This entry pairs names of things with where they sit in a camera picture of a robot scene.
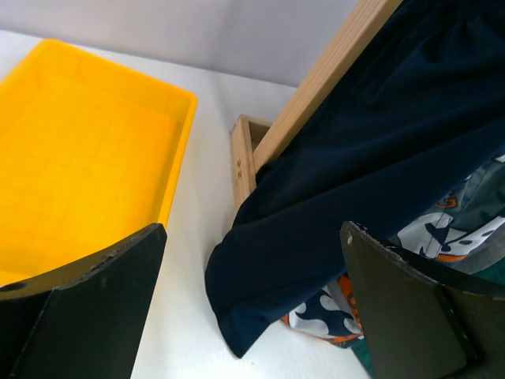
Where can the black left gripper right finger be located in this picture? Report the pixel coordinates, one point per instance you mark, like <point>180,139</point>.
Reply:
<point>422,319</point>

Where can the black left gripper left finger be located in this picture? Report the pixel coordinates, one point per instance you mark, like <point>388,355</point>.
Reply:
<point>84,319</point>

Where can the patterned orange blue shorts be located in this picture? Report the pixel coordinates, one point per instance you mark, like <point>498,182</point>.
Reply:
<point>464,230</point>

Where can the navy blue shorts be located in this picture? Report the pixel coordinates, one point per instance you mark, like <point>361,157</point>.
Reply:
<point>419,111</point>

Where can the yellow plastic tray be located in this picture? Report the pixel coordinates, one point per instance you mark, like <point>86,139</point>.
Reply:
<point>91,152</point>

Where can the wooden clothes rack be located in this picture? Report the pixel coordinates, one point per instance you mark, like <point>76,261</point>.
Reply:
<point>255,142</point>

